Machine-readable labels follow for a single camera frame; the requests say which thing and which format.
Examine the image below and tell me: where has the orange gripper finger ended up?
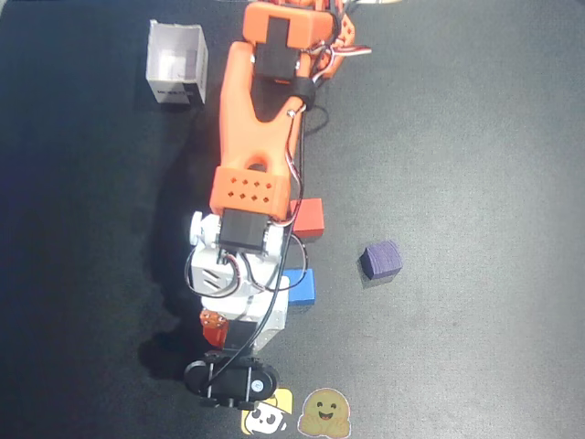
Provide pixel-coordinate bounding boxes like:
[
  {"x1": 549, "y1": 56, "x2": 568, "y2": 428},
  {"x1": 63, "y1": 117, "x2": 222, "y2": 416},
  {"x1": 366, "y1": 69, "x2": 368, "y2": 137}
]
[{"x1": 200, "y1": 309, "x2": 230, "y2": 348}]

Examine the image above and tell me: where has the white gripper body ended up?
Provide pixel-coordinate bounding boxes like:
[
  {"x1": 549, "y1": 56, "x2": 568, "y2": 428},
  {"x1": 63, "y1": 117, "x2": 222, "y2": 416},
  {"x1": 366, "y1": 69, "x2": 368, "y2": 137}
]
[{"x1": 200, "y1": 282, "x2": 292, "y2": 354}]

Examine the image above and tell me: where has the blue cube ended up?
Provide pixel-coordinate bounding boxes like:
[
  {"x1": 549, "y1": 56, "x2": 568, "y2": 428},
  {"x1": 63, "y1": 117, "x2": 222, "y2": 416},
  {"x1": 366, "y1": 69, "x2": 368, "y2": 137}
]
[{"x1": 282, "y1": 267, "x2": 317, "y2": 306}]

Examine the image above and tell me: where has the red cube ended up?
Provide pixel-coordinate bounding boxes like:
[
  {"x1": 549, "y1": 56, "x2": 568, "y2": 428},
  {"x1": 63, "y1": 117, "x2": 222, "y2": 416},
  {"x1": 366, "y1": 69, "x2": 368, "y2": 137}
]
[{"x1": 290, "y1": 198, "x2": 325, "y2": 240}]

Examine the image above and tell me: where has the purple cube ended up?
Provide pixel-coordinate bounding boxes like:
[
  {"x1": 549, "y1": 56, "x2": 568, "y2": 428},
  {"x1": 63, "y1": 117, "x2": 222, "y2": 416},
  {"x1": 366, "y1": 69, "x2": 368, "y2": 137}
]
[{"x1": 359, "y1": 239, "x2": 403, "y2": 282}]

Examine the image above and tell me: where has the yellow robot mascot sticker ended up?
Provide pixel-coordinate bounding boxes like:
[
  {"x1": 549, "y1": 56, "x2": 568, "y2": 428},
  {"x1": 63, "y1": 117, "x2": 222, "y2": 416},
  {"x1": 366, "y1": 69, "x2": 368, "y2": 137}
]
[{"x1": 240, "y1": 387, "x2": 294, "y2": 435}]

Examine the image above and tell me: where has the hugging face emoji sticker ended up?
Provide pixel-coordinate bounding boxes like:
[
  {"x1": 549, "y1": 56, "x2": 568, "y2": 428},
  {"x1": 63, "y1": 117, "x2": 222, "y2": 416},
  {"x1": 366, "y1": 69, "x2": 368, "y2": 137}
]
[{"x1": 297, "y1": 387, "x2": 352, "y2": 438}]

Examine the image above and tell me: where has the black fabric mat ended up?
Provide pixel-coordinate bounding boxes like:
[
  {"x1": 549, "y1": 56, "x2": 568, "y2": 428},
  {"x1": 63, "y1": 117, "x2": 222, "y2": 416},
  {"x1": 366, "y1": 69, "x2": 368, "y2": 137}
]
[{"x1": 0, "y1": 0, "x2": 585, "y2": 439}]

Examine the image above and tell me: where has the white open cardboard box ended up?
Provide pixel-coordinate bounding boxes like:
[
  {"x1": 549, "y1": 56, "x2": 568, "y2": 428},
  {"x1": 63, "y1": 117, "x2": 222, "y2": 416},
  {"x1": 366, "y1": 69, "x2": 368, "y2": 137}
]
[{"x1": 144, "y1": 18, "x2": 209, "y2": 107}]

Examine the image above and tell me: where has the black camera cable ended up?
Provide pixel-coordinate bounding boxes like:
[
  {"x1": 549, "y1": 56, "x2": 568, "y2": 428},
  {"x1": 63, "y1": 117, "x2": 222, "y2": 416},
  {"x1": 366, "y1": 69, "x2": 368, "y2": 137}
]
[{"x1": 207, "y1": 80, "x2": 330, "y2": 385}]

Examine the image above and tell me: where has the black gripper-mounted camera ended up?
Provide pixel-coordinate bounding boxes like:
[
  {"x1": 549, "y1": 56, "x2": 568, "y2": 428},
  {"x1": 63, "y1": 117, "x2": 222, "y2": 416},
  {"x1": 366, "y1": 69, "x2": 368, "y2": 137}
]
[{"x1": 184, "y1": 349, "x2": 280, "y2": 411}]

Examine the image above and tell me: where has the white red servo wire bundle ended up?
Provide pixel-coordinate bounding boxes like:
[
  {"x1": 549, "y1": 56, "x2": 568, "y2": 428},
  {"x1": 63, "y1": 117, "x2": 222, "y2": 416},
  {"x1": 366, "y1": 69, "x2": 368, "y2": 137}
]
[{"x1": 310, "y1": 39, "x2": 372, "y2": 84}]

